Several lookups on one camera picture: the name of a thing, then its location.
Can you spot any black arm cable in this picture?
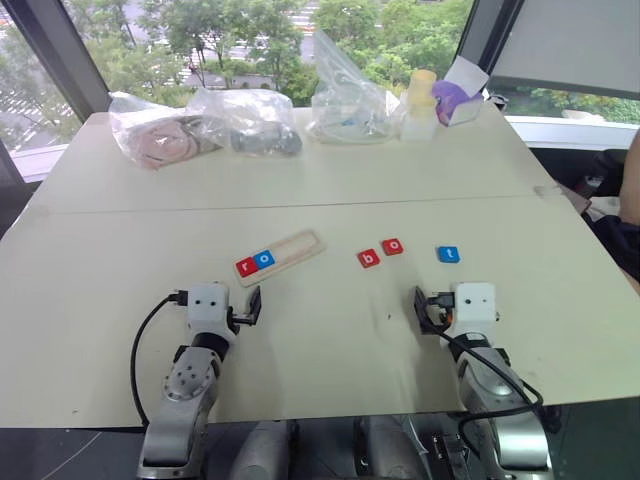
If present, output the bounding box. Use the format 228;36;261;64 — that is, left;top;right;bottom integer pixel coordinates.
129;288;190;429
428;292;562;454

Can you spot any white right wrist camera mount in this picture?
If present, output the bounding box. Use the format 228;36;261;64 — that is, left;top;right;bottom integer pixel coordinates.
452;282;499;334

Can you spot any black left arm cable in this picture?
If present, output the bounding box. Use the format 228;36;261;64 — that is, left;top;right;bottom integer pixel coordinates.
129;288;190;429

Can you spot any wooden letter tray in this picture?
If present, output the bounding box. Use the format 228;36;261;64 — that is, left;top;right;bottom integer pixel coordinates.
233;228;327;289

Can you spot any plastic bag with pink cloth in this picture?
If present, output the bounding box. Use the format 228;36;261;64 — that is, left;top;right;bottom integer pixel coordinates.
107;91;226;172

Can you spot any bystander dark clothing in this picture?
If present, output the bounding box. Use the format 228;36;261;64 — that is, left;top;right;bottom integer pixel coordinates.
589;213;640;296

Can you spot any dark window frame pillar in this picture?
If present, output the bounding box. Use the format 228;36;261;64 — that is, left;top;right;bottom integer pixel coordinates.
455;0;502;77
7;0;112;121

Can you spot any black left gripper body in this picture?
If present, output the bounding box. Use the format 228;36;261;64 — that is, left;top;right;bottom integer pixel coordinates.
226;304;254;327

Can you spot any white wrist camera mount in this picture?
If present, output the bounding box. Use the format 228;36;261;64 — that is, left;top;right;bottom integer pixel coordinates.
452;282;499;334
186;282;232;335

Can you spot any purple and white box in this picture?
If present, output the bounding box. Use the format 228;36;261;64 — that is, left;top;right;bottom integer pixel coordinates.
430;54;491;129

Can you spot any grey roller blind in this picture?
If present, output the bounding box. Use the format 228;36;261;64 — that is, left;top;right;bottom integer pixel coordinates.
491;0;640;99

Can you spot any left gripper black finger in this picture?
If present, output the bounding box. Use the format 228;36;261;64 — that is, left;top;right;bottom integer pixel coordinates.
247;285;263;326

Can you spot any yellow and white plastic container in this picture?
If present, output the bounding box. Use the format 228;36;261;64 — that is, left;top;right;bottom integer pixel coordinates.
399;68;439;142

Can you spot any clear bag with white cables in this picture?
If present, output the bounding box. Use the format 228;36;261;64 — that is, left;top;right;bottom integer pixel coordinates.
305;28;402;146

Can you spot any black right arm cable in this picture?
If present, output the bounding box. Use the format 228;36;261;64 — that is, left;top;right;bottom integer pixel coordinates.
428;292;562;454

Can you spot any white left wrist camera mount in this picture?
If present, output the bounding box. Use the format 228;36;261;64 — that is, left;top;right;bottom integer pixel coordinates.
186;282;232;335

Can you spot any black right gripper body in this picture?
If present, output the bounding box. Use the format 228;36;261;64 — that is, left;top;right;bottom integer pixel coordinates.
426;291;457;329

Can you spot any plastic bag with grey object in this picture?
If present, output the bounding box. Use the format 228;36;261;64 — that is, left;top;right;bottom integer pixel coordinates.
185;87;304;159

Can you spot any grey rounded robot shape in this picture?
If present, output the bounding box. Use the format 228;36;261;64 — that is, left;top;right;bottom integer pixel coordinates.
353;414;427;480
233;421;292;480

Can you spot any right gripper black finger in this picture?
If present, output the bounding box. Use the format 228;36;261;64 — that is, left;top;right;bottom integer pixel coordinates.
413;285;440;336

